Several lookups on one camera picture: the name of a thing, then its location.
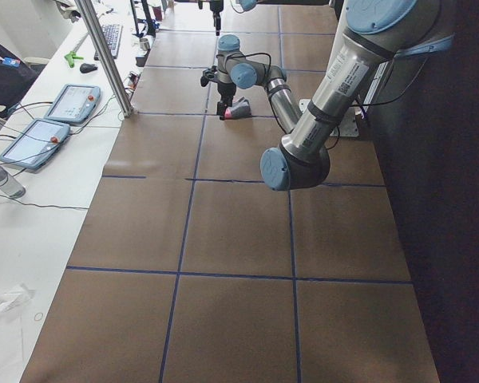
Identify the black computer mouse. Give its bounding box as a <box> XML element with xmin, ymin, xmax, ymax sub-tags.
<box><xmin>79</xmin><ymin>63</ymin><xmax>98</xmax><ymax>74</ymax></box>

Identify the green plastic tool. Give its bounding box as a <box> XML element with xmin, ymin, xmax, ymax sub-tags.
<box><xmin>64</xmin><ymin>51</ymin><xmax>84</xmax><ymax>68</ymax></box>

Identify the black computer keyboard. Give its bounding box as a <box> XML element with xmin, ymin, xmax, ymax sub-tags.
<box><xmin>101</xmin><ymin>24</ymin><xmax>123</xmax><ymax>59</ymax></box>

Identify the lower teach pendant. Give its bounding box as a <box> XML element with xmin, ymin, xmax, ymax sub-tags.
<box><xmin>0</xmin><ymin>118</ymin><xmax>70</xmax><ymax>170</ymax></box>

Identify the seated person in black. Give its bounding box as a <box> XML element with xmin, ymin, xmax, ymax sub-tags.
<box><xmin>0</xmin><ymin>44</ymin><xmax>40</xmax><ymax>119</ymax></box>

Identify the teach pendant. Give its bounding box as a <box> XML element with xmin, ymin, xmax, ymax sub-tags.
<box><xmin>44</xmin><ymin>84</ymin><xmax>101</xmax><ymax>124</ymax></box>
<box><xmin>0</xmin><ymin>118</ymin><xmax>70</xmax><ymax>170</ymax></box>

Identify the crumpled white tissue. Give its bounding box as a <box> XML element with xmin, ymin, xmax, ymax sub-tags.
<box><xmin>0</xmin><ymin>283</ymin><xmax>36</xmax><ymax>313</ymax></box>

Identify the upper teach pendant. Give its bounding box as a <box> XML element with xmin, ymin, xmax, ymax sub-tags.
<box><xmin>44</xmin><ymin>84</ymin><xmax>101</xmax><ymax>124</ymax></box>

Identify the small metal cup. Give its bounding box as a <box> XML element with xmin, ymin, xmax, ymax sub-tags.
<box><xmin>139</xmin><ymin>35</ymin><xmax>153</xmax><ymax>51</ymax></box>

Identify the grey water bottle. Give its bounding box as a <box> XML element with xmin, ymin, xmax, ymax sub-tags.
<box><xmin>0</xmin><ymin>165</ymin><xmax>26</xmax><ymax>199</ymax></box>

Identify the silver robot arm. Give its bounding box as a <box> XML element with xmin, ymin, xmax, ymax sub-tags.
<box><xmin>200</xmin><ymin>0</ymin><xmax>456</xmax><ymax>191</ymax></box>
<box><xmin>192</xmin><ymin>0</ymin><xmax>330</xmax><ymax>36</ymax></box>

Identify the pink towel with grey edge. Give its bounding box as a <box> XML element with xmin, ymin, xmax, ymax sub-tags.
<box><xmin>224</xmin><ymin>97</ymin><xmax>251</xmax><ymax>120</ymax></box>

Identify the aluminium frame post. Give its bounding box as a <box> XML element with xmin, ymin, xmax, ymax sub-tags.
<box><xmin>75</xmin><ymin>0</ymin><xmax>133</xmax><ymax>118</ymax></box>

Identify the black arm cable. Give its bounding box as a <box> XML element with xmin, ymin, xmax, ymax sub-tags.
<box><xmin>223</xmin><ymin>51</ymin><xmax>275</xmax><ymax>87</ymax></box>

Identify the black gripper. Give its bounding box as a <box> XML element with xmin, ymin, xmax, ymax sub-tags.
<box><xmin>200</xmin><ymin>65</ymin><xmax>236</xmax><ymax>119</ymax></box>
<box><xmin>197</xmin><ymin>0</ymin><xmax>224</xmax><ymax>36</ymax></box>

